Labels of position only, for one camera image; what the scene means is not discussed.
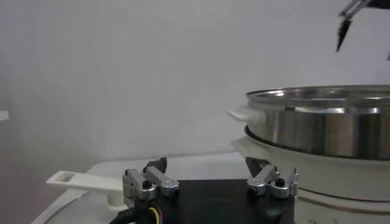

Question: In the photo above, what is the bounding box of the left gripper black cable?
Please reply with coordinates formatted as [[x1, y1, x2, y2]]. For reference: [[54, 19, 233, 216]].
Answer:
[[108, 205, 165, 224]]

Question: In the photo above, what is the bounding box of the glass lid white handle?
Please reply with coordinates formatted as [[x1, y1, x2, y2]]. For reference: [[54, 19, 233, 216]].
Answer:
[[30, 170, 147, 224]]

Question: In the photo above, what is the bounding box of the white electric pot base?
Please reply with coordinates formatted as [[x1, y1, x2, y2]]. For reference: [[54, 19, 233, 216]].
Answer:
[[230, 136, 390, 224]]

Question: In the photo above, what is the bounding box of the steel perforated steamer basket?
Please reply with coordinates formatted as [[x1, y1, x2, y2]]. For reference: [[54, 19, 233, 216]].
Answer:
[[227, 85, 390, 161]]

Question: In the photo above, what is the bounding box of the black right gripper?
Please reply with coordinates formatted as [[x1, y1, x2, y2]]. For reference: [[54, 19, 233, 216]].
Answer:
[[336, 0, 390, 53]]

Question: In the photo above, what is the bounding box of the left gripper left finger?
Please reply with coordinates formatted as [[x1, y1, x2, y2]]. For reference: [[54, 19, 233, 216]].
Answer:
[[122, 156, 180, 201]]

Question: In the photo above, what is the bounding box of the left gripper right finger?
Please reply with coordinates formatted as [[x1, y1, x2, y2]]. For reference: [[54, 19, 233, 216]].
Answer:
[[245, 157, 299, 198]]

